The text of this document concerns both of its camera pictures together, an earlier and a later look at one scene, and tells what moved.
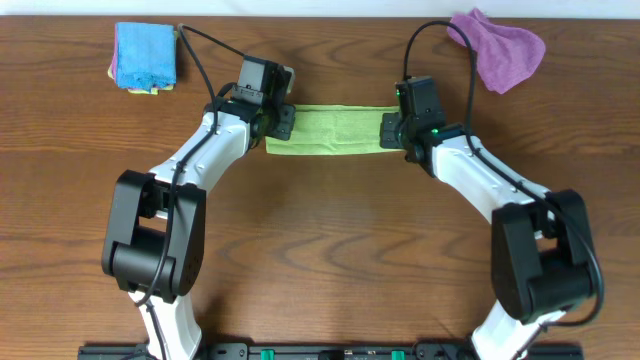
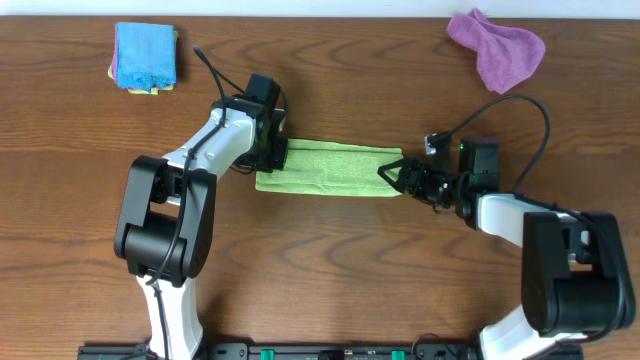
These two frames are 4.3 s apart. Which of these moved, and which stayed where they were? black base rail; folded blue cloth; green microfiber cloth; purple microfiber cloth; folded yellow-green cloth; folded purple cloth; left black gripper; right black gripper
Moved: green microfiber cloth; right black gripper; left black gripper
Stayed: folded purple cloth; folded yellow-green cloth; purple microfiber cloth; folded blue cloth; black base rail
